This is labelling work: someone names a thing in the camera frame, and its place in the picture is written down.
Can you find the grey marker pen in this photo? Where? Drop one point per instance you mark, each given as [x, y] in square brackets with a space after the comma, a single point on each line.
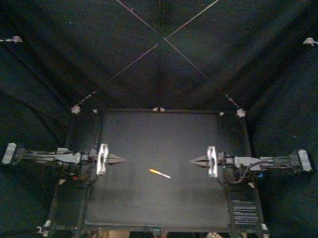
[159, 173]

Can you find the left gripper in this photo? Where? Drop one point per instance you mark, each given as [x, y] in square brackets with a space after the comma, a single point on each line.
[102, 158]

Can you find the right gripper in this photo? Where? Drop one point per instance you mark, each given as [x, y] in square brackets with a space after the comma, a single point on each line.
[213, 161]

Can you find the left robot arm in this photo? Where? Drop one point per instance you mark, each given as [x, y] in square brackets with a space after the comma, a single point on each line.
[46, 156]

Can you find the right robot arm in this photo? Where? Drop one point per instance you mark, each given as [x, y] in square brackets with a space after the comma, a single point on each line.
[273, 161]

